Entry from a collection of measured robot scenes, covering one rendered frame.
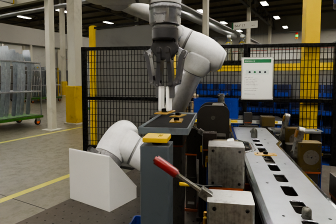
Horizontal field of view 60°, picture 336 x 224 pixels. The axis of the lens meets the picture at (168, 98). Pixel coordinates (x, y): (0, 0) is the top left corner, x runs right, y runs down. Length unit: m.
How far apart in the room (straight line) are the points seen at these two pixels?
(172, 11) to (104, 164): 0.81
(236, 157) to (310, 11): 1.68
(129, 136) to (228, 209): 0.98
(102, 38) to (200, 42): 2.75
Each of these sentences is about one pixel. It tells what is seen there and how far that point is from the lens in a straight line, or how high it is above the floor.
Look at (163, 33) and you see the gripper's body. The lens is 0.81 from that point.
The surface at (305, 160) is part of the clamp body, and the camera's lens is 1.30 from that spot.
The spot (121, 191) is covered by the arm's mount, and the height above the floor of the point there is 0.77.
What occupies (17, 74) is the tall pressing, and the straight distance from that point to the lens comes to 8.89.
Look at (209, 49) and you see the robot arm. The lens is 1.32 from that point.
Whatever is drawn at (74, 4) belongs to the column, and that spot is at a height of 3.37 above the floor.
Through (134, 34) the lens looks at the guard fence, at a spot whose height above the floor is 1.83.
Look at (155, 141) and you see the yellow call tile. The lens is 0.69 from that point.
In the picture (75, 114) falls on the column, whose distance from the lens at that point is 8.67.
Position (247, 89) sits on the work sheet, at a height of 1.22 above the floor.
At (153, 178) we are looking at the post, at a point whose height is 1.07.
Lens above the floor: 1.30
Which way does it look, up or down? 4 degrees down
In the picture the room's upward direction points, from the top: straight up
